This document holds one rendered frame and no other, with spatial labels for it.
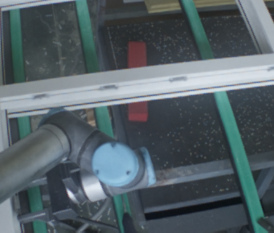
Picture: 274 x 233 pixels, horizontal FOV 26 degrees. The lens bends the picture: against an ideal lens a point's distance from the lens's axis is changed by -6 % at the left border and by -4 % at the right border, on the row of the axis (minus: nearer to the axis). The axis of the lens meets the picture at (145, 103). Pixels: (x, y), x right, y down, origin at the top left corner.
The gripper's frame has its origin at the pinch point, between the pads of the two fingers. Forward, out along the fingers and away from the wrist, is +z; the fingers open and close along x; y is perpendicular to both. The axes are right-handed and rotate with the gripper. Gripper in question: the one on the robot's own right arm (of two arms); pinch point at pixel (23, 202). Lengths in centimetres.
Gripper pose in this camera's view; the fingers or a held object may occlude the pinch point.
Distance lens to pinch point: 152.8
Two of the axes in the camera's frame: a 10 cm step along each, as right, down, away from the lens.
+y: 2.6, 4.9, 8.3
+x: -2.1, -8.1, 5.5
